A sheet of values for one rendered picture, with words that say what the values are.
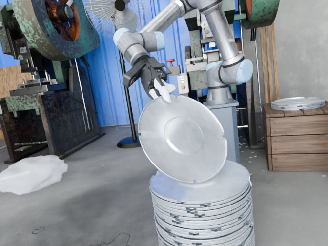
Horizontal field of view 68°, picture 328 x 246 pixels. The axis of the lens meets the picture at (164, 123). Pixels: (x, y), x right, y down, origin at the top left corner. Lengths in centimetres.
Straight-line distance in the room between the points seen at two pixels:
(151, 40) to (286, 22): 266
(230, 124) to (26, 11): 178
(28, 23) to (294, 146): 212
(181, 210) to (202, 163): 15
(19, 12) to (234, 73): 176
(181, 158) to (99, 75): 307
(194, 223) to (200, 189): 9
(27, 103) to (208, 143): 211
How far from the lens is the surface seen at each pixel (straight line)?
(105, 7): 234
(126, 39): 92
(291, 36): 346
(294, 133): 154
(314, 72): 354
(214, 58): 199
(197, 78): 194
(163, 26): 117
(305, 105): 158
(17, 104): 270
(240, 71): 126
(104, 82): 364
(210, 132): 78
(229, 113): 138
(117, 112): 362
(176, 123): 73
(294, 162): 160
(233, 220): 67
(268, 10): 202
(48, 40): 233
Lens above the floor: 65
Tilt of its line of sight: 11 degrees down
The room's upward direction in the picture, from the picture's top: 8 degrees counter-clockwise
